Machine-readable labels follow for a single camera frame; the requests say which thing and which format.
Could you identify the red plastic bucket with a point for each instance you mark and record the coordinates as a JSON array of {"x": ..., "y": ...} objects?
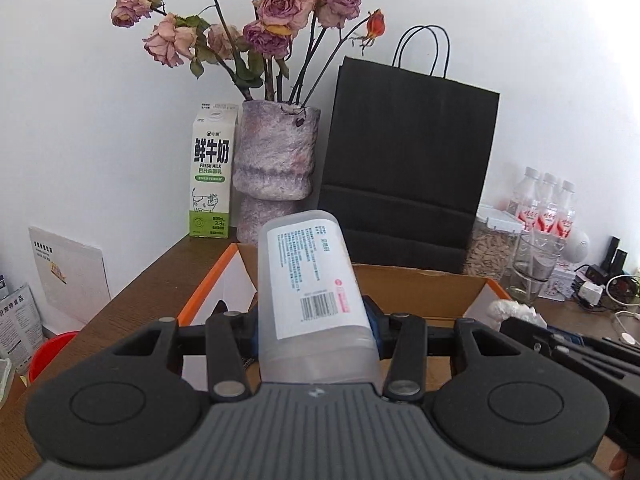
[{"x": 45, "y": 354}]

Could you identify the left red-label water bottle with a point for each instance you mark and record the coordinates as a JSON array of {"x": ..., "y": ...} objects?
[{"x": 523, "y": 203}]

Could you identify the white tissue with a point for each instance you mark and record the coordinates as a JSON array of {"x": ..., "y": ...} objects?
[{"x": 500, "y": 310}]

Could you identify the red-label water bottle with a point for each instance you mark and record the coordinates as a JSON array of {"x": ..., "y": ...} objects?
[
  {"x": 546, "y": 208},
  {"x": 564, "y": 210},
  {"x": 523, "y": 203}
]

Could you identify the middle red-label water bottle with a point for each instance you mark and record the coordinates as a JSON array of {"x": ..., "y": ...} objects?
[{"x": 546, "y": 208}]

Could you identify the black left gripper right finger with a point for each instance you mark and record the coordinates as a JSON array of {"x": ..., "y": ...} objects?
[{"x": 481, "y": 359}]

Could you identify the dried rose bouquet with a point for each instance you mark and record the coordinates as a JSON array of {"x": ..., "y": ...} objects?
[{"x": 271, "y": 53}]

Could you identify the black paper shopping bag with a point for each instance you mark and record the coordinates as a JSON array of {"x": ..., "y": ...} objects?
[{"x": 406, "y": 162}]

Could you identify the white power adapter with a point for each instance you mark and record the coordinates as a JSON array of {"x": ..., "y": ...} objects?
[{"x": 589, "y": 292}]

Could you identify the orange cardboard box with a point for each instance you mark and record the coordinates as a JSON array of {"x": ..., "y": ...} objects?
[{"x": 441, "y": 298}]

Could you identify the right red-label water bottle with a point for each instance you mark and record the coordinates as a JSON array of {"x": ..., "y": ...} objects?
[{"x": 564, "y": 210}]

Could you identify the green white milk carton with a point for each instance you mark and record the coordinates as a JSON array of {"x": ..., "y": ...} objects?
[{"x": 213, "y": 135}]

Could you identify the purple textured vase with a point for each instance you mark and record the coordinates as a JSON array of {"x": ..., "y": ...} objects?
[{"x": 273, "y": 162}]

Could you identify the white round speaker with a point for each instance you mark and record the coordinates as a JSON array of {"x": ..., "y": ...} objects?
[{"x": 577, "y": 246}]

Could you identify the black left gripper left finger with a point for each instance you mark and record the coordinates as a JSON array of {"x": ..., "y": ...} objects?
[{"x": 228, "y": 341}]

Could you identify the clear jar of seeds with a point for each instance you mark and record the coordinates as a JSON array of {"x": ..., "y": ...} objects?
[{"x": 494, "y": 236}]

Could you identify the white envelope against wall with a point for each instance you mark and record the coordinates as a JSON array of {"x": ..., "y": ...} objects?
[{"x": 72, "y": 275}]

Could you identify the empty drinking glass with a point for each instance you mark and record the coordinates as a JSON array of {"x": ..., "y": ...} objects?
[{"x": 535, "y": 257}]

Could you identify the translucent plastic wipes container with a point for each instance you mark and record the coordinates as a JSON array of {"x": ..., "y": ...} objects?
[{"x": 313, "y": 327}]

